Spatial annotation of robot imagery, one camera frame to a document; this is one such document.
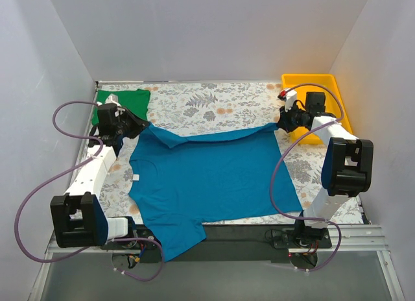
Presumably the blue t shirt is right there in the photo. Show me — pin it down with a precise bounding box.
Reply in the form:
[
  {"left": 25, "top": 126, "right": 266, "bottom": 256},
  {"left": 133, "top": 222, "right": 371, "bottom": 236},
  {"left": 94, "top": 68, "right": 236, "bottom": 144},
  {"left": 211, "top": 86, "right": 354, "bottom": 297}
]
[{"left": 129, "top": 123, "right": 302, "bottom": 261}]

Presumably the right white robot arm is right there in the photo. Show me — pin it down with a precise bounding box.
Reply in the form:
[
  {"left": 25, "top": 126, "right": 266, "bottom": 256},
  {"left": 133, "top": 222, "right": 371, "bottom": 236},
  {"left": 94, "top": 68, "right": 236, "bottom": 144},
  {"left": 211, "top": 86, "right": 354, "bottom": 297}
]
[{"left": 272, "top": 89, "right": 374, "bottom": 248}]

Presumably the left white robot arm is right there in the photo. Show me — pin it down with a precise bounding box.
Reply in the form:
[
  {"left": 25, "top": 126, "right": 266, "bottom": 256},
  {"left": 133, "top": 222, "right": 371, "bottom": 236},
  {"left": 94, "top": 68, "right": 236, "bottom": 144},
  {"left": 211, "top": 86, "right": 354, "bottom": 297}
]
[{"left": 50, "top": 95, "right": 149, "bottom": 249}]

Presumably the folded green t shirt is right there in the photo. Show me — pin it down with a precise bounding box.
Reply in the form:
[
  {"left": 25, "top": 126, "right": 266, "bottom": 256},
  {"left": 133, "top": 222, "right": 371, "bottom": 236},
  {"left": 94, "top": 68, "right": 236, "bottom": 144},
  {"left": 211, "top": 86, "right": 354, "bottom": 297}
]
[{"left": 97, "top": 89, "right": 150, "bottom": 121}]

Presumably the floral table mat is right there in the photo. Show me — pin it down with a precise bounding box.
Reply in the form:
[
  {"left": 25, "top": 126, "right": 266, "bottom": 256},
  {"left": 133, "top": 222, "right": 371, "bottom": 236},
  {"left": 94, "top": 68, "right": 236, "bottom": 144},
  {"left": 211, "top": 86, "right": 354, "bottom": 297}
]
[{"left": 98, "top": 82, "right": 326, "bottom": 224}]

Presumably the yellow plastic bin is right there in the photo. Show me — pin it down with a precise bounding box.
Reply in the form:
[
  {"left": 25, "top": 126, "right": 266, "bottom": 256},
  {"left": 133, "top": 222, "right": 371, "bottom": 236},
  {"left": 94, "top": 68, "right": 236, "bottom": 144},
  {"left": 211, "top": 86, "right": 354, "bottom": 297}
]
[{"left": 280, "top": 73, "right": 355, "bottom": 145}]

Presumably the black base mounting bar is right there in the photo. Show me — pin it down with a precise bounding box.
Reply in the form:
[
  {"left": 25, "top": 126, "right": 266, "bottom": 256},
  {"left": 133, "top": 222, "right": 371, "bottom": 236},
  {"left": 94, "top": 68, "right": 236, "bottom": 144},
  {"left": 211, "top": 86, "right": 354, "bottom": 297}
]
[{"left": 100, "top": 223, "right": 333, "bottom": 265}]

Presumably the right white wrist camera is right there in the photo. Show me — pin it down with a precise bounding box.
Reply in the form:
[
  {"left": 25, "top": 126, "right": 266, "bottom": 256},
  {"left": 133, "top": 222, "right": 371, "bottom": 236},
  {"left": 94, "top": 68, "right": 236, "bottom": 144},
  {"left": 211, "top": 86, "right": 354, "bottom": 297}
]
[{"left": 278, "top": 88, "right": 297, "bottom": 112}]

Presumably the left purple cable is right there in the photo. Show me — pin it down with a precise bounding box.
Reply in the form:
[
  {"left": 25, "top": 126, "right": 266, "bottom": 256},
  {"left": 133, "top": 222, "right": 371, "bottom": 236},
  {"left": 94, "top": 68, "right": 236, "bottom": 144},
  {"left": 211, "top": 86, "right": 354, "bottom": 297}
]
[{"left": 14, "top": 101, "right": 165, "bottom": 282}]

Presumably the aluminium frame rail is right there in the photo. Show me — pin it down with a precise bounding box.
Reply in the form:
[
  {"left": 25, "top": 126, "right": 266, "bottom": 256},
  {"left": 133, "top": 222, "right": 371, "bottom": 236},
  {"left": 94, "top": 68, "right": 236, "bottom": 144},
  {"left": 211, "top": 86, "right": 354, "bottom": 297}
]
[{"left": 45, "top": 224, "right": 390, "bottom": 254}]

